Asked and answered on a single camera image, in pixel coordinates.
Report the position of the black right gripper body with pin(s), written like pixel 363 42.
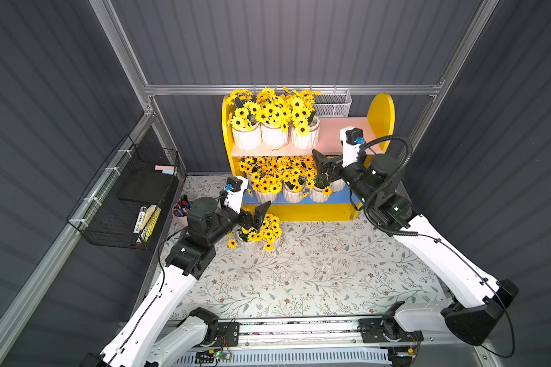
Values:
pixel 333 166

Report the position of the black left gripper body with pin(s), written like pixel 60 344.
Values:
pixel 249 218

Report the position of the sunflower pot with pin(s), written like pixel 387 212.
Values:
pixel 337 185
pixel 316 194
pixel 241 117
pixel 264 176
pixel 270 232
pixel 302 115
pixel 272 117
pixel 292 172
pixel 241 238

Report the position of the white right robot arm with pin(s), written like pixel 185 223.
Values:
pixel 478 300

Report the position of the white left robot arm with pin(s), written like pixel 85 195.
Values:
pixel 184 266

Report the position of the pink metal marker bucket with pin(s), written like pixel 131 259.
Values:
pixel 181 210

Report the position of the yellow book in basket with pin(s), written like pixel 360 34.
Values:
pixel 149 224

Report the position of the pink and blue sticky notes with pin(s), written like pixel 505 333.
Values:
pixel 170 170

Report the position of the white marker in basket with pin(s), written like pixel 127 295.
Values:
pixel 140 219

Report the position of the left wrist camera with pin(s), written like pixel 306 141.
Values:
pixel 235 188

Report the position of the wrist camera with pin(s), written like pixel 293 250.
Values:
pixel 352 138
pixel 235 188

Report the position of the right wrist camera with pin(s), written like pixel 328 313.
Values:
pixel 352 138

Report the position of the white wire wall basket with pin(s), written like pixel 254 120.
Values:
pixel 335 104

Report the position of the black wire wall basket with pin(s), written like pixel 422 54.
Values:
pixel 107 213

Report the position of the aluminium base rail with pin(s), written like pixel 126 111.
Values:
pixel 298 330

